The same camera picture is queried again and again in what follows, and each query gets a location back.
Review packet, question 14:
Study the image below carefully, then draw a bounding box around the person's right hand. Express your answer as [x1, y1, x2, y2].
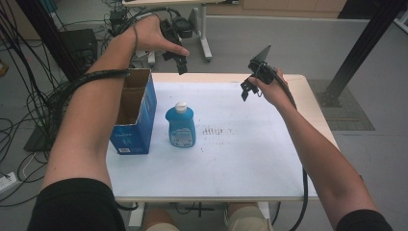
[248, 66, 297, 112]

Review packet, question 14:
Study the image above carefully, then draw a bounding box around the blue detergent bottle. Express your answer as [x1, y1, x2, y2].
[165, 101, 197, 148]

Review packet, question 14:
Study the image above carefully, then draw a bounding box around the white table mat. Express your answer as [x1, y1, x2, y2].
[105, 80, 319, 198]

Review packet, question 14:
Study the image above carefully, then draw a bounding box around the tangle of black floor cables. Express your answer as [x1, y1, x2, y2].
[0, 0, 85, 206]

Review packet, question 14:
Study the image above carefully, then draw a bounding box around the person's right black sleeve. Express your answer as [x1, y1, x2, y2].
[335, 209, 394, 231]

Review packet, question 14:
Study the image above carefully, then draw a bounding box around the black box on floor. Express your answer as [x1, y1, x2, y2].
[59, 28, 99, 73]

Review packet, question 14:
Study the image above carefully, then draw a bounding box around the person's left leg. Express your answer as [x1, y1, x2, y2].
[140, 206, 181, 231]

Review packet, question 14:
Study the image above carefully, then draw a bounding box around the black metal stand post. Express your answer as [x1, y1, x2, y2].
[15, 0, 81, 81]

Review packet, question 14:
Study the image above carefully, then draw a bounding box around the blue cardboard box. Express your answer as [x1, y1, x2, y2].
[109, 67, 158, 156]

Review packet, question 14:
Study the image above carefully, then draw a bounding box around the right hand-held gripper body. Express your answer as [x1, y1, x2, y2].
[247, 44, 278, 86]

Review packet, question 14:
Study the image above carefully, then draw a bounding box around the person's left hand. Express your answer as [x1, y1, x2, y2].
[126, 14, 191, 58]

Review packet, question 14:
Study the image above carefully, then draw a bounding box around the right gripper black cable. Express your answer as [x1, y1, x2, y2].
[256, 62, 310, 231]

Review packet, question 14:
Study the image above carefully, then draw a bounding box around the white table leg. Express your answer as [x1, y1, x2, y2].
[128, 201, 145, 230]
[256, 201, 272, 219]

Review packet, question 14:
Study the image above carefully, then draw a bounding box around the white power strip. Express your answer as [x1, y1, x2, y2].
[0, 171, 17, 195]

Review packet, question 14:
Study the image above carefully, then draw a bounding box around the black slanted metal post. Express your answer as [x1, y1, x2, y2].
[317, 0, 408, 109]

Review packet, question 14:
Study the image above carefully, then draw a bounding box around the wooden cabinet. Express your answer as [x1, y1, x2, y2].
[205, 0, 347, 18]

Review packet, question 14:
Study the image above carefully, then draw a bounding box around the person's left black sleeve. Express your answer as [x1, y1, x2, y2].
[27, 177, 126, 231]

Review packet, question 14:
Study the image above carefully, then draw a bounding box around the grey floor mat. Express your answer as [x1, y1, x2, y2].
[307, 78, 376, 132]

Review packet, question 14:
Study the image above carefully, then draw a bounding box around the black electronic device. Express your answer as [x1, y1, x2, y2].
[109, 8, 129, 27]

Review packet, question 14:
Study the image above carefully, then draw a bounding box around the black stand base plate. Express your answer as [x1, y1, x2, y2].
[23, 123, 57, 153]

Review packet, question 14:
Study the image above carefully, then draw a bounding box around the white background desk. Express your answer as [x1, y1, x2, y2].
[121, 0, 240, 63]

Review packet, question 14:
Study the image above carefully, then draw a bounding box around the person's black sleeve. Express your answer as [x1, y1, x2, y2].
[27, 177, 126, 231]
[335, 209, 394, 231]

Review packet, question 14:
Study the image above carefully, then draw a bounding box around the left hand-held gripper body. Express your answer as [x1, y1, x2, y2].
[159, 7, 201, 48]

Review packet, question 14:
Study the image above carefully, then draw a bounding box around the person's leg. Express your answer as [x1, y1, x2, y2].
[224, 201, 273, 231]
[140, 206, 181, 231]

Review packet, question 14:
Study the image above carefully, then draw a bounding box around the person's right leg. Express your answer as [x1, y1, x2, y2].
[224, 201, 273, 231]

